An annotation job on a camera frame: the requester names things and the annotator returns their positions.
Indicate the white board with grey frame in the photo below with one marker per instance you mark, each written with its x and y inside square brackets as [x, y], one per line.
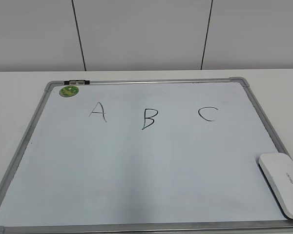
[144, 157]

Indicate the white board eraser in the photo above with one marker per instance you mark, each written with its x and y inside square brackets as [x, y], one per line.
[278, 170]

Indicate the green round magnet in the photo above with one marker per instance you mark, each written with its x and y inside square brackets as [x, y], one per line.
[69, 91]

